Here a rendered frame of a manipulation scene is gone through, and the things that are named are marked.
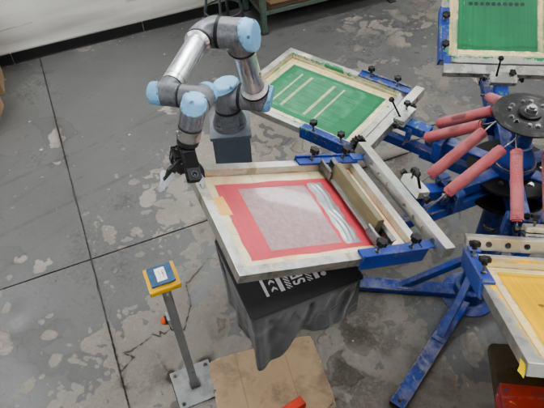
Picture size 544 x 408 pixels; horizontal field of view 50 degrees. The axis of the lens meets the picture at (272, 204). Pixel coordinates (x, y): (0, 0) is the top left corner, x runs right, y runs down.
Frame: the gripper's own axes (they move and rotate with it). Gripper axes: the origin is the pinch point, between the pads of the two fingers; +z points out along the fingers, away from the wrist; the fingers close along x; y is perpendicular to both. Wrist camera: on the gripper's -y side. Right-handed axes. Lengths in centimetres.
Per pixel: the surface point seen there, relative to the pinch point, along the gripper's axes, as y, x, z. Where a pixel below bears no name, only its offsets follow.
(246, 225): -3.2, -25.6, 16.1
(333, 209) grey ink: 0, -65, 17
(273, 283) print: -10, -41, 44
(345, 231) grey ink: -12, -64, 17
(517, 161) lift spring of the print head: -15, -133, -14
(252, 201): 9.6, -33.0, 16.4
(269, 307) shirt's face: -20, -35, 46
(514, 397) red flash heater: -91, -82, 15
